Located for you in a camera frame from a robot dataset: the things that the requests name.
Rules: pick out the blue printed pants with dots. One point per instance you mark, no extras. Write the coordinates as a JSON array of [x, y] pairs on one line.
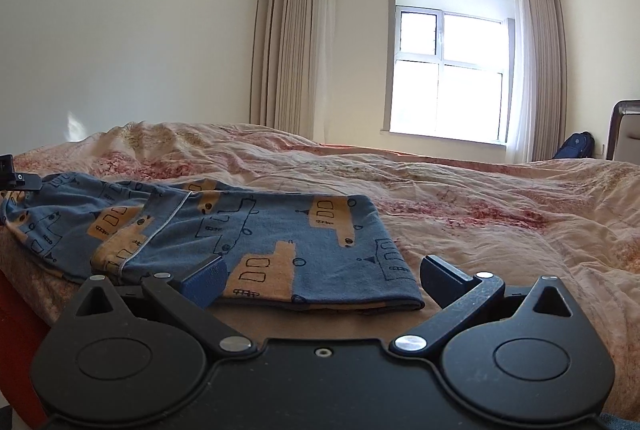
[[280, 230]]

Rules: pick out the peach floral bed blanket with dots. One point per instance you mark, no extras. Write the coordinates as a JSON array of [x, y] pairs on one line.
[[500, 210]]

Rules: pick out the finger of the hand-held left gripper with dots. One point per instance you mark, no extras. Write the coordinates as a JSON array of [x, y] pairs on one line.
[[22, 181]]

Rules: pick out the blue backpack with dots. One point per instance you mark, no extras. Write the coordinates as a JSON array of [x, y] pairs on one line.
[[575, 145]]

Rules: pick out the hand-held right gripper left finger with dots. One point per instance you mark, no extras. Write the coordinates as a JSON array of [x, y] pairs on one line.
[[207, 280]]

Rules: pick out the person's blue trouser leg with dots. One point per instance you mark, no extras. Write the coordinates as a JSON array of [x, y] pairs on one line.
[[622, 421]]

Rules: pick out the red bed base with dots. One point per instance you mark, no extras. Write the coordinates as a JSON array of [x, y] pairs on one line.
[[20, 350]]

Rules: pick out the grey framed window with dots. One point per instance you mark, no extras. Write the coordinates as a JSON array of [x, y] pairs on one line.
[[450, 64]]

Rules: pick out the beige curtain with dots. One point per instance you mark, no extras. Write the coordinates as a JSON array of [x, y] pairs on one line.
[[540, 69], [292, 44]]

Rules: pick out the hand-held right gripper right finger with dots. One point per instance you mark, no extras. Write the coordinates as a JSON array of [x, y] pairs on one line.
[[442, 277]]

